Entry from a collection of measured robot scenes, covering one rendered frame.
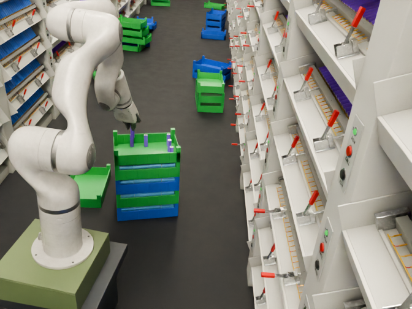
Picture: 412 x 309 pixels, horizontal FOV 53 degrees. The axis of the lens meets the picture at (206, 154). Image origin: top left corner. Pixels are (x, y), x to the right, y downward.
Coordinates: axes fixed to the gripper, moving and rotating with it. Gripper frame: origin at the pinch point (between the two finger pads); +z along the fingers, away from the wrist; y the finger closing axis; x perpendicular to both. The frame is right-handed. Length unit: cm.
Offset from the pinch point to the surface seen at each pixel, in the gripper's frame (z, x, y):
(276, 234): -26, -46, 76
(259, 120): 5, 22, 55
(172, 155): 11.0, -3.8, 20.4
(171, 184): 25.5, -10.7, 20.2
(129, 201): 28.9, -23.4, 3.0
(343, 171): -85, -61, 86
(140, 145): 17.6, 1.7, 0.0
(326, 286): -68, -73, 88
